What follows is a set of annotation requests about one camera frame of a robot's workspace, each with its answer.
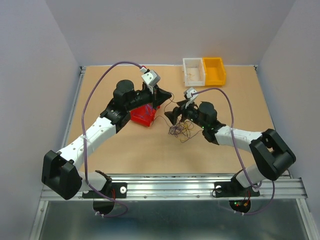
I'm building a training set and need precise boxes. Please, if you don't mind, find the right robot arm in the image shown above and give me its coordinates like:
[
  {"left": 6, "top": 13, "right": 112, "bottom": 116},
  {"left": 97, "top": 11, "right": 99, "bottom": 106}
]
[{"left": 164, "top": 100, "right": 296, "bottom": 195}]

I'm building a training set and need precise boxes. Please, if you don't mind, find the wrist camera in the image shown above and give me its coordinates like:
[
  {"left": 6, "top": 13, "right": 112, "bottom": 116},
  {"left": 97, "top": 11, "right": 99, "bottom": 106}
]
[
  {"left": 140, "top": 65, "right": 161, "bottom": 93},
  {"left": 183, "top": 87, "right": 198, "bottom": 108}
]

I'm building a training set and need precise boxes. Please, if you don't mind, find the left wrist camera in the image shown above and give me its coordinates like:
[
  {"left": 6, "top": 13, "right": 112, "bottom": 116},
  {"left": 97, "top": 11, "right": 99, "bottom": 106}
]
[{"left": 140, "top": 65, "right": 161, "bottom": 93}]

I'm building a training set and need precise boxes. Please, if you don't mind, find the blue wire in red bin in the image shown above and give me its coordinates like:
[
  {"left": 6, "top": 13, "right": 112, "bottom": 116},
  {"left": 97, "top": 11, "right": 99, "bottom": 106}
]
[{"left": 133, "top": 105, "right": 155, "bottom": 120}]

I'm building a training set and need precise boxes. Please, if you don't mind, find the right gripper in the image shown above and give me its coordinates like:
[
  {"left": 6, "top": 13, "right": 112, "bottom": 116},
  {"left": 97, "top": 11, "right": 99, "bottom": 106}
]
[{"left": 163, "top": 99, "right": 207, "bottom": 130}]

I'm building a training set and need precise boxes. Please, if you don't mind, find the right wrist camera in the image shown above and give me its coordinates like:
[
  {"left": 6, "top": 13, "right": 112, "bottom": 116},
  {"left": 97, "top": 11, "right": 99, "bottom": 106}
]
[{"left": 183, "top": 87, "right": 198, "bottom": 108}]

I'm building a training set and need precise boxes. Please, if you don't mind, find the aluminium mounting rail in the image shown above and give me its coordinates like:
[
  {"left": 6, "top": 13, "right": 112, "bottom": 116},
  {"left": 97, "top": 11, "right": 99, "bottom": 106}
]
[{"left": 41, "top": 173, "right": 307, "bottom": 201}]

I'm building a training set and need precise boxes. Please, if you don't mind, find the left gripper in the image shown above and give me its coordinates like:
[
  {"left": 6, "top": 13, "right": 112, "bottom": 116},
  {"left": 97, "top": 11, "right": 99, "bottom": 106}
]
[{"left": 126, "top": 84, "right": 172, "bottom": 112}]

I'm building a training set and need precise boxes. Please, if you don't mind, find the yellow plastic bin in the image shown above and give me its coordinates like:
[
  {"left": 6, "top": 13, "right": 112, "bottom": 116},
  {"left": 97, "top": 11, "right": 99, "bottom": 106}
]
[{"left": 202, "top": 57, "right": 227, "bottom": 87}]

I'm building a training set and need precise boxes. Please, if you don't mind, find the red plastic bin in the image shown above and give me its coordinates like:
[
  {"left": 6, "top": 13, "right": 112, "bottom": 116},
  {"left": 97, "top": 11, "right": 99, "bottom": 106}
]
[{"left": 130, "top": 104, "right": 160, "bottom": 127}]

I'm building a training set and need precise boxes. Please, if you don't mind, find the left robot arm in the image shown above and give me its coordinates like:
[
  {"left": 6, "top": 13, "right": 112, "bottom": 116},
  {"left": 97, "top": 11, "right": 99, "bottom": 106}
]
[{"left": 41, "top": 79, "right": 172, "bottom": 200}]

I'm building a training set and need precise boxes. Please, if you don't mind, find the white plastic bin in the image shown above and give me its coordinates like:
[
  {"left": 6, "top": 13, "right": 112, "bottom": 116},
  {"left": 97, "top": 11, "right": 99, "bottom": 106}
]
[{"left": 182, "top": 58, "right": 206, "bottom": 87}]

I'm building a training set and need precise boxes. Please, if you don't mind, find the left aluminium side rail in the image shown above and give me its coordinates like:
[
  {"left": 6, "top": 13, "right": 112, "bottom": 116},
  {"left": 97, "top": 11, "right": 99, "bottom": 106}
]
[{"left": 59, "top": 66, "right": 87, "bottom": 150}]

